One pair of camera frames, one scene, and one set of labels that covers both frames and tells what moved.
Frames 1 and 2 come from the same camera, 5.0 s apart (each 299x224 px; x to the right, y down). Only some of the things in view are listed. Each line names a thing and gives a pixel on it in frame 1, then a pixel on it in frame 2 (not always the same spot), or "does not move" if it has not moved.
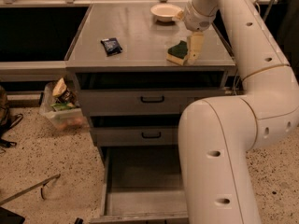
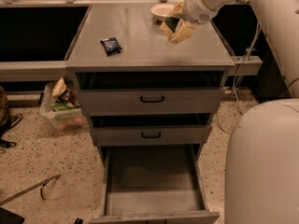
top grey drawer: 154,93 does not move
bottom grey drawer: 142,185 does not move
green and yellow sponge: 177,53 -> 172,22
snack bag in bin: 64,97 does not move
